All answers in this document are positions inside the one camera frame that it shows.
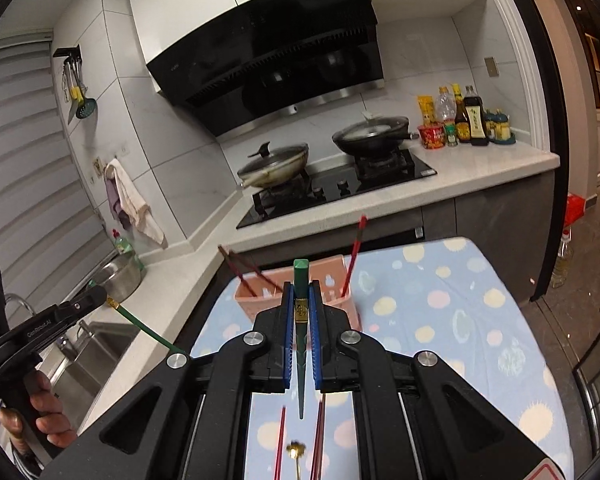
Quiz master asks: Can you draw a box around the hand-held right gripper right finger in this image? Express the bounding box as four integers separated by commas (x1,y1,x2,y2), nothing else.
307,280,571,480

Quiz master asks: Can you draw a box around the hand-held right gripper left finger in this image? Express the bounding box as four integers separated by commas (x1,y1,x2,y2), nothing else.
40,282,298,480

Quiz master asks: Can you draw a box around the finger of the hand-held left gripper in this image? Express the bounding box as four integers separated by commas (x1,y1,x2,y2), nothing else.
54,284,109,325

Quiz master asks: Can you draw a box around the green chopstick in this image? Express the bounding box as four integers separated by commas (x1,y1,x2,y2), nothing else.
293,258,310,420
106,298,191,357

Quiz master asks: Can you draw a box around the purple chopstick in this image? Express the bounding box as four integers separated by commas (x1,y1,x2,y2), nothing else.
218,244,257,298
225,250,285,292

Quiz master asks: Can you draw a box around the pink perforated utensil holder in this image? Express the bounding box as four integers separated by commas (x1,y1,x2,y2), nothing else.
234,255,363,333

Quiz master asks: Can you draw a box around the red chopstick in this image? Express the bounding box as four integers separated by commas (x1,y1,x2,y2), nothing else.
341,214,369,292
274,405,287,480

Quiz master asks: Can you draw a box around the person's left hand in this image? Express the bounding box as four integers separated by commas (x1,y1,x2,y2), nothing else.
0,372,79,457

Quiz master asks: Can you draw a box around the steel faucet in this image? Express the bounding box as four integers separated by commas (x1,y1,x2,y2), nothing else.
2,292,36,321

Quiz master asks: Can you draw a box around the steel basin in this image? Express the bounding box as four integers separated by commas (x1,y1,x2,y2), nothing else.
87,255,143,301

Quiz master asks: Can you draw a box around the steel kitchen sink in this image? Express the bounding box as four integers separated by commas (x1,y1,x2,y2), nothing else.
45,320,141,411

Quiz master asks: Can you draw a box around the green dish soap bottle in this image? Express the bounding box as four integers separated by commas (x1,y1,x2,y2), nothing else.
111,229,145,271

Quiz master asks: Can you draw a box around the maroon chopstick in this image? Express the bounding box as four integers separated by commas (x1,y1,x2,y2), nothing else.
310,394,327,480

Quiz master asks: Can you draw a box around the purple hanging cloth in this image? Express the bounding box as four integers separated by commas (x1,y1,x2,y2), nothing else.
104,172,131,228

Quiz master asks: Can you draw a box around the gold flower spoon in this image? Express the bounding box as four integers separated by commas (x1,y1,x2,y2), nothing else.
286,440,307,480

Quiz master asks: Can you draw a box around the white hanging towel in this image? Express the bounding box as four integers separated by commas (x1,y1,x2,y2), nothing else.
105,158,170,250

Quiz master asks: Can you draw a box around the blue dotted tablecloth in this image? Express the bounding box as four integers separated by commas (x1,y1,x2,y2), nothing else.
190,236,573,480

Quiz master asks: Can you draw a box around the black gas stove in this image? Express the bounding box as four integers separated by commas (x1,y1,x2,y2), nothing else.
236,150,438,231

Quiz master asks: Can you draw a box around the white window blind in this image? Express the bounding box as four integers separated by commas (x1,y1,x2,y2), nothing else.
0,35,116,311

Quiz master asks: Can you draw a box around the steel wok with glass lid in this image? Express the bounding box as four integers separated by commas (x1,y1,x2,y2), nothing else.
236,141,311,192

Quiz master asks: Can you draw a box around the black wok with glass lid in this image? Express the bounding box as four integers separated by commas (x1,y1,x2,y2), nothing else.
331,112,421,157

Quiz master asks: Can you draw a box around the red instant noodle cup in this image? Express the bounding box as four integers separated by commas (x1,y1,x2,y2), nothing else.
418,122,448,151

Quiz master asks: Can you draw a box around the yellow seasoning packet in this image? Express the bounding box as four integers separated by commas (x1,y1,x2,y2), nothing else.
417,96,437,126

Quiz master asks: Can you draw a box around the plastic bottle on floor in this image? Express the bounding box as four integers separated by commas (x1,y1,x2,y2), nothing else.
550,227,573,288

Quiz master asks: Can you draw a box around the yellow cap sauce bottle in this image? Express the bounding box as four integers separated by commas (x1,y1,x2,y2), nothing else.
451,84,472,143

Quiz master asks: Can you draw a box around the clear plastic bottle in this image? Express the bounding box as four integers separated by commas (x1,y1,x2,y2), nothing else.
435,86,456,123

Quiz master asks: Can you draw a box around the dark soy sauce bottle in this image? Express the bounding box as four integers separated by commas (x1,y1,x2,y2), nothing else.
462,85,490,147

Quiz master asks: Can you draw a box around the black range hood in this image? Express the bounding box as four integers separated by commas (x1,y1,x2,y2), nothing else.
145,0,386,138

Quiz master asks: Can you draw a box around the seasoning jar set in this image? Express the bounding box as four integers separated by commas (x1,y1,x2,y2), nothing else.
484,109,516,145

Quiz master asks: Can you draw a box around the red bag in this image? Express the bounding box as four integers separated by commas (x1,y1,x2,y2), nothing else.
565,192,586,226

